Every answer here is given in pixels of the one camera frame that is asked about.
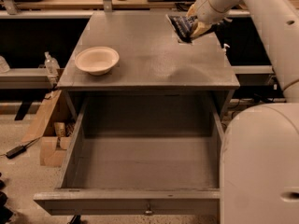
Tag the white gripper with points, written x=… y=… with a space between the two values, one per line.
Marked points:
x=205 y=10

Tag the blue chip bag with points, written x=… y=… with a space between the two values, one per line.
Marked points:
x=182 y=26

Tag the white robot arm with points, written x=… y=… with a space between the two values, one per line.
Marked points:
x=259 y=165

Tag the grey cabinet counter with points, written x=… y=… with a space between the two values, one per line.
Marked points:
x=151 y=58

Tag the open grey top drawer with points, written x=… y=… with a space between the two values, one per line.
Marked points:
x=141 y=155

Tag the white pump dispenser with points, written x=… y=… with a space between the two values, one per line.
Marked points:
x=226 y=47

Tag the white paper bowl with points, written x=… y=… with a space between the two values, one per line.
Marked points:
x=97 y=61

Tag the clear plastic bottle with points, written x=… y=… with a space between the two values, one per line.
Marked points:
x=51 y=64

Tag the open cardboard box left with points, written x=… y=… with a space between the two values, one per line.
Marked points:
x=53 y=111

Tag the black power adapter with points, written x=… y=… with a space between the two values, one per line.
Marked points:
x=14 y=152

